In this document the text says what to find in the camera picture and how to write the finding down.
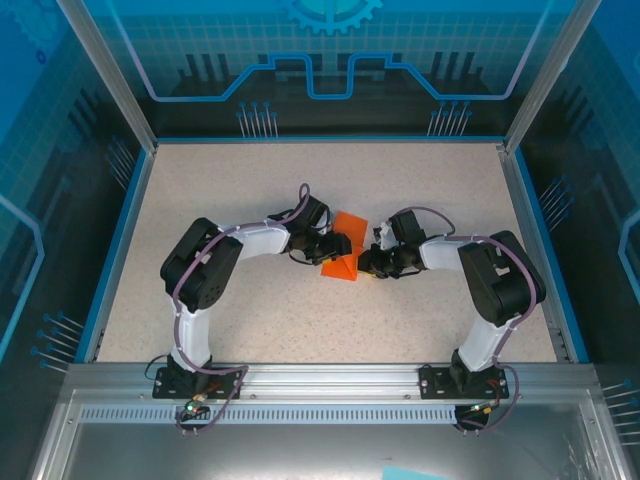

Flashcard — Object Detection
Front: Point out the aluminium side rail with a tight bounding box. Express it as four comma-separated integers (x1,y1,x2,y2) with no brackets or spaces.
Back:
82,144,160,365
497,144,572,364

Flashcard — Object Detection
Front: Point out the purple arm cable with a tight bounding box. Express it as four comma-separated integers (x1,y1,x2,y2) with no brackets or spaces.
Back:
171,183,312,435
407,205,549,434

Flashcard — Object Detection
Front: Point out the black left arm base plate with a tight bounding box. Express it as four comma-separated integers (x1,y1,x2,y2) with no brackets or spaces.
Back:
152,364,246,401

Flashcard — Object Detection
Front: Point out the light blue paper sheet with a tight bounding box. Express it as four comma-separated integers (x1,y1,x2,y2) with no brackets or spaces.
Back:
382,465,442,480

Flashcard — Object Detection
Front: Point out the cable connector with green light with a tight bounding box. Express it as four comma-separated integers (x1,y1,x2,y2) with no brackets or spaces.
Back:
182,393,212,419

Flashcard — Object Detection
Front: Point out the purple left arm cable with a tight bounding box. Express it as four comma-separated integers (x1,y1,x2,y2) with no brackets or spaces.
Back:
171,183,312,435

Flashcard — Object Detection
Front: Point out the aluminium mounting rail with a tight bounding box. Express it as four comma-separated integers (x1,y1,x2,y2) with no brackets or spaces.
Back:
64,362,601,402

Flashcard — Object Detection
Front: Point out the slotted grey cable duct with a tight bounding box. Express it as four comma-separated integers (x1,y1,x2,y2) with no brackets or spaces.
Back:
78,405,460,426

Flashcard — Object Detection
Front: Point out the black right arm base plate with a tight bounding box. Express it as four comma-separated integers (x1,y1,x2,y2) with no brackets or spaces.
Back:
418,363,511,401

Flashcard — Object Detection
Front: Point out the cable connector with orange wires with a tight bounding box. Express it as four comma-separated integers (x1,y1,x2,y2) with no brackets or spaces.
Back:
467,399,502,417

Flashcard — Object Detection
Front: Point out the aluminium frame post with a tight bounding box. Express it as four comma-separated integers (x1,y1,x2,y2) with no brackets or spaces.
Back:
501,0,604,155
55,0,160,155

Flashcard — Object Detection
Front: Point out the orange cloth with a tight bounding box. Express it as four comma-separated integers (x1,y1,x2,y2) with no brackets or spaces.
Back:
319,209,369,283

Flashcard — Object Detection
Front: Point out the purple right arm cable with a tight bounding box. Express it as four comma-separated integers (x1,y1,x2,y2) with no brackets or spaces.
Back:
407,205,549,434

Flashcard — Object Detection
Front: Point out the brushed steel base panel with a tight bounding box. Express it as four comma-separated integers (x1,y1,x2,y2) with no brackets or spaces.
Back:
29,389,631,480

